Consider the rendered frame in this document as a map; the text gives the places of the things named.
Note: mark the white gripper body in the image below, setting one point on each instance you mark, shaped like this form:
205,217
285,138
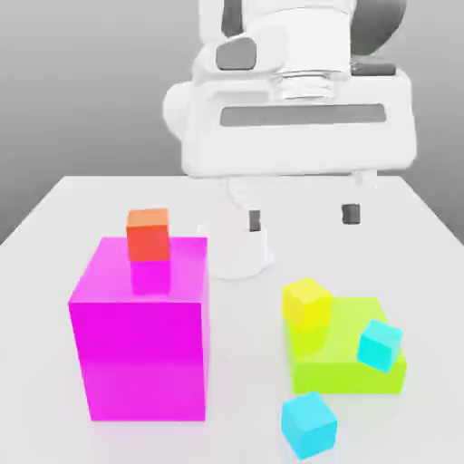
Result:
297,148

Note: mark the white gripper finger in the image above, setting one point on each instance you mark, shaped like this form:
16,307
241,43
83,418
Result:
351,214
254,220

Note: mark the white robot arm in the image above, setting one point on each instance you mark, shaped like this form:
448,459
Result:
308,32

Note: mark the small yellow cube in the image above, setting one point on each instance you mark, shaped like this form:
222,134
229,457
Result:
306,306

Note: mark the small orange cube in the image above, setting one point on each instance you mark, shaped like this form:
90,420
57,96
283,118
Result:
148,241

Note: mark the small cyan cube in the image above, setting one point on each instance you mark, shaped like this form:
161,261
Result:
378,348
308,426

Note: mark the large lime green box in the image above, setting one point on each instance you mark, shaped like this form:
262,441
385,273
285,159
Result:
344,377

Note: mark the large magenta box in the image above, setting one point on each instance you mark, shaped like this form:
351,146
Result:
141,359

